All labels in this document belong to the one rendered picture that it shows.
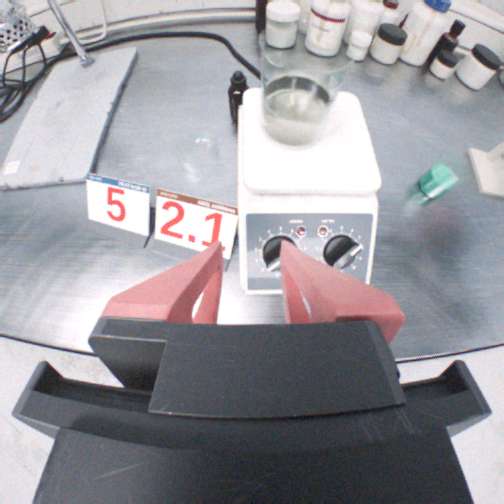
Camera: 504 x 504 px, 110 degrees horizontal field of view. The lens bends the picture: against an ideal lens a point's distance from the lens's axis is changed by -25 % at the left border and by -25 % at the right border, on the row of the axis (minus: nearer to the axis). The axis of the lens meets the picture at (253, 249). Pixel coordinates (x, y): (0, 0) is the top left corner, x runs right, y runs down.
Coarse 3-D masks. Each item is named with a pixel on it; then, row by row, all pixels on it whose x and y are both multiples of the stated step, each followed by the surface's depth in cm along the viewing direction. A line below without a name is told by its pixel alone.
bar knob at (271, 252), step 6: (270, 240) 21; (276, 240) 20; (288, 240) 21; (264, 246) 21; (270, 246) 21; (276, 246) 21; (264, 252) 21; (270, 252) 21; (276, 252) 21; (264, 258) 21; (270, 258) 20; (276, 258) 19; (270, 264) 20; (276, 264) 20; (270, 270) 20; (276, 270) 21
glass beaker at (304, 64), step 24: (288, 24) 13; (312, 24) 13; (264, 48) 13; (288, 48) 15; (312, 48) 15; (336, 48) 14; (264, 72) 14; (288, 72) 12; (312, 72) 12; (336, 72) 12; (264, 96) 16; (288, 96) 14; (312, 96) 14; (336, 96) 15; (264, 120) 18; (288, 120) 16; (312, 120) 16; (288, 144) 19; (312, 144) 19
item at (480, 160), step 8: (472, 152) 30; (480, 152) 30; (488, 152) 29; (496, 152) 27; (472, 160) 30; (480, 160) 29; (488, 160) 29; (496, 160) 29; (480, 168) 29; (488, 168) 29; (496, 168) 29; (480, 176) 28; (488, 176) 29; (496, 176) 29; (480, 184) 28; (488, 184) 28; (496, 184) 28; (480, 192) 29; (488, 192) 28; (496, 192) 28
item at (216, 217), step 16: (160, 208) 24; (176, 208) 24; (192, 208) 24; (208, 208) 23; (160, 224) 25; (176, 224) 25; (192, 224) 25; (208, 224) 24; (224, 224) 24; (192, 240) 25; (208, 240) 25; (224, 240) 25
